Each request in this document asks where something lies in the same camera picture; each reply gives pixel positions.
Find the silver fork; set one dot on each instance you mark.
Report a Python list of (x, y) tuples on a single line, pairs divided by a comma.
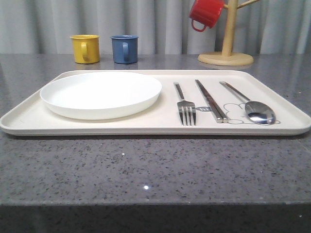
[(186, 109)]

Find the white round plate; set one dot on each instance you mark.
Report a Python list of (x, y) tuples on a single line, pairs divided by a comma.
[(101, 95)]

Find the silver chopstick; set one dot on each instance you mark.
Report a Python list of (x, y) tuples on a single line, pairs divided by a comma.
[(225, 119), (218, 117)]

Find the silver spoon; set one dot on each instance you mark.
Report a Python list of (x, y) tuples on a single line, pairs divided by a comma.
[(257, 112)]

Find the beige rabbit serving tray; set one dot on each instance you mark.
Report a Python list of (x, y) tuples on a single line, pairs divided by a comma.
[(33, 118)]

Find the blue enamel mug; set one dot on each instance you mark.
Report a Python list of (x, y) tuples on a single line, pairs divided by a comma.
[(125, 48)]

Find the wooden mug tree stand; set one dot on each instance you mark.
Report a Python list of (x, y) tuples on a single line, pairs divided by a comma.
[(227, 57)]

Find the yellow enamel mug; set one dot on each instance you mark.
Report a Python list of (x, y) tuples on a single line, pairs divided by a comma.
[(86, 48)]

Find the red enamel mug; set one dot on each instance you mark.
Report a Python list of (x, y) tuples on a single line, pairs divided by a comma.
[(206, 12)]

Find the grey curtain backdrop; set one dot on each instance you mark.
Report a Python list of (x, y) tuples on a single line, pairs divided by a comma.
[(163, 26)]

